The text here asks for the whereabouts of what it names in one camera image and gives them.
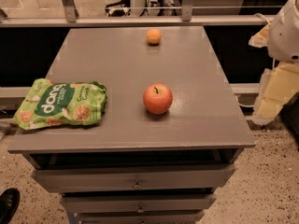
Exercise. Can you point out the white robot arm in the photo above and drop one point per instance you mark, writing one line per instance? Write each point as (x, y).
(283, 36)

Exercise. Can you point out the black shoe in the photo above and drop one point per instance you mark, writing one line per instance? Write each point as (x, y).
(9, 202)

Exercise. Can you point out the green snack bag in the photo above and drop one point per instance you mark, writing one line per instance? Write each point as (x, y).
(50, 104)

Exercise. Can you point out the metal railing frame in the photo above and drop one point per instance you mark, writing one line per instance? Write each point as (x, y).
(91, 13)

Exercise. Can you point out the red apple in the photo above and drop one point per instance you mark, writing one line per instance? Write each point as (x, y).
(157, 98)

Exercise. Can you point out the black office chair base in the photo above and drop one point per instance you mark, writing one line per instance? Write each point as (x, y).
(118, 9)

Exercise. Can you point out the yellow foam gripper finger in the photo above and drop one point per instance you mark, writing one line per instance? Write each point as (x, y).
(260, 39)
(277, 87)

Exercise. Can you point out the small orange fruit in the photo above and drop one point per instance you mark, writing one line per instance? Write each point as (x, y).
(154, 36)

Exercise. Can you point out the grey drawer cabinet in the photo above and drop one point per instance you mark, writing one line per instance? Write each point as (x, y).
(135, 167)

